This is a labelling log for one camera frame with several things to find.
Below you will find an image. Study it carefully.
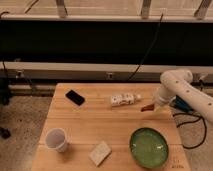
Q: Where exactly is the red pepper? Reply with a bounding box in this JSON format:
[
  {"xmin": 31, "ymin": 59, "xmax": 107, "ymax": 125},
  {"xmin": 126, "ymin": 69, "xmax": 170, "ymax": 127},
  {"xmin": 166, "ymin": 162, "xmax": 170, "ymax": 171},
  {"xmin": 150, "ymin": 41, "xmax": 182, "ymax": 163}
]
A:
[{"xmin": 141, "ymin": 104, "xmax": 154, "ymax": 112}]

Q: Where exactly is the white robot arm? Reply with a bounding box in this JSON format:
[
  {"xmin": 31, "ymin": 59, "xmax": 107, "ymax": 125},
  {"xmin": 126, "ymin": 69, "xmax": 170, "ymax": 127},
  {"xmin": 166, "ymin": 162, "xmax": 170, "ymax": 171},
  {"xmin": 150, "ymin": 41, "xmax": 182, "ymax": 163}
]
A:
[{"xmin": 153, "ymin": 69, "xmax": 213, "ymax": 124}]

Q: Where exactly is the blue object behind arm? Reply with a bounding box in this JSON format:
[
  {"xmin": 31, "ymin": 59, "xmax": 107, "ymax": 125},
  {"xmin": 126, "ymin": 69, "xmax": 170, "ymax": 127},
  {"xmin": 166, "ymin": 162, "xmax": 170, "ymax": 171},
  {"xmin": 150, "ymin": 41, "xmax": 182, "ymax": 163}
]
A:
[{"xmin": 174, "ymin": 96, "xmax": 193, "ymax": 112}]

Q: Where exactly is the green ceramic bowl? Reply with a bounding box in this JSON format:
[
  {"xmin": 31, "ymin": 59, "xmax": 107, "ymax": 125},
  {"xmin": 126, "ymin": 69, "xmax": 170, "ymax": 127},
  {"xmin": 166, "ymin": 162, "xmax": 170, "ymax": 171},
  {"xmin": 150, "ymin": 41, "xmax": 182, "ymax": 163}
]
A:
[{"xmin": 129, "ymin": 127, "xmax": 169, "ymax": 169}]

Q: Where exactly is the black smartphone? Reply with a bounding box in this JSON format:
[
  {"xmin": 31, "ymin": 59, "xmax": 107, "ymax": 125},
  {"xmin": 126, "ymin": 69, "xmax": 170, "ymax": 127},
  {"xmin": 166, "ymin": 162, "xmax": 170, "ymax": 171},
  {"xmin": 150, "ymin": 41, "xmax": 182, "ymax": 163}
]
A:
[{"xmin": 66, "ymin": 90, "xmax": 85, "ymax": 106}]

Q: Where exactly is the beige sponge block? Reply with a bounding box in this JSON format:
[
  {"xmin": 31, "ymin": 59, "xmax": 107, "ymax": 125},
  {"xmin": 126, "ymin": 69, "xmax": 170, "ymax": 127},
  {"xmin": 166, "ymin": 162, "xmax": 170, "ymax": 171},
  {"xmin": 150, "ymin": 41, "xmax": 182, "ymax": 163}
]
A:
[{"xmin": 89, "ymin": 141, "xmax": 112, "ymax": 166}]

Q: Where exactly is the white plastic cup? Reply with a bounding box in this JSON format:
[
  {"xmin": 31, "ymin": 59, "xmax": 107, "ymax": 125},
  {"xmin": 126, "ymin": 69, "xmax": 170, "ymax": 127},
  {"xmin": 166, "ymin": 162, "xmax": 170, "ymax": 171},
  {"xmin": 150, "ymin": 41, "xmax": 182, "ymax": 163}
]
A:
[{"xmin": 44, "ymin": 128, "xmax": 68, "ymax": 153}]

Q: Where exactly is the black cable on wall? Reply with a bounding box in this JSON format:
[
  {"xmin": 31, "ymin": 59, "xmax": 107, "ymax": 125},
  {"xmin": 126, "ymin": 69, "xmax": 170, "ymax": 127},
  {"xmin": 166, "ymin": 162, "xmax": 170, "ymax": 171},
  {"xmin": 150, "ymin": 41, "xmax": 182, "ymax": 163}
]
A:
[{"xmin": 126, "ymin": 12, "xmax": 165, "ymax": 83}]

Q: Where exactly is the black cable on floor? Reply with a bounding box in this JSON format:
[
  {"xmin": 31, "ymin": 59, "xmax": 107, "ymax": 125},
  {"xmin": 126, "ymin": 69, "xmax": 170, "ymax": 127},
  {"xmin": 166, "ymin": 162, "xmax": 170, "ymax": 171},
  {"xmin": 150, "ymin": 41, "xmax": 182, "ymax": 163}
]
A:
[{"xmin": 172, "ymin": 111, "xmax": 208, "ymax": 150}]

